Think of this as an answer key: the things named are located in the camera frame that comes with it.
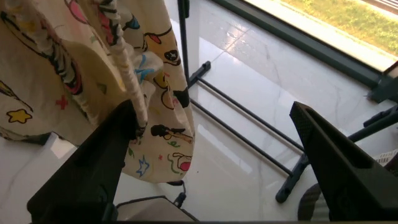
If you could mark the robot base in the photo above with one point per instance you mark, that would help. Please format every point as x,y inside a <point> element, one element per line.
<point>149,213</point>

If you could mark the window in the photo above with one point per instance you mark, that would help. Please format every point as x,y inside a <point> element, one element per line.
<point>357,28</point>

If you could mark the black clothes rack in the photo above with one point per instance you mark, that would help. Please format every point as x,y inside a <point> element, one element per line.
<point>183,46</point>

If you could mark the cream printed garment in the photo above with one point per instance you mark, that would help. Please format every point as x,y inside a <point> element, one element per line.
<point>40,77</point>

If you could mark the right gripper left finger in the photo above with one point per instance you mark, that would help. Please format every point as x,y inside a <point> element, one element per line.
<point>90,177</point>

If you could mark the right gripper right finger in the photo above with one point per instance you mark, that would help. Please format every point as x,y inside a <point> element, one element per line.
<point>351,186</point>

